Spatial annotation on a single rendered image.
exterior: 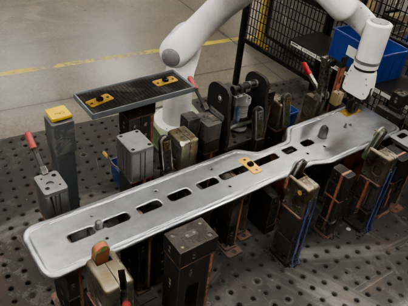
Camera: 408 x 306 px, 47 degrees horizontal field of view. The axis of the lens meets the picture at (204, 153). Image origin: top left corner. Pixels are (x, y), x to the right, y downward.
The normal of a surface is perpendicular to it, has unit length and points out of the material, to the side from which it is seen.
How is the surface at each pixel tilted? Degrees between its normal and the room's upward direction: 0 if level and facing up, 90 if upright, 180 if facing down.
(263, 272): 0
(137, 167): 90
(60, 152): 90
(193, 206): 0
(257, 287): 0
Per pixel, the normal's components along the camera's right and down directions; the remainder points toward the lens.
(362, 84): -0.76, 0.32
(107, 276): 0.09, -0.80
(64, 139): 0.58, 0.53
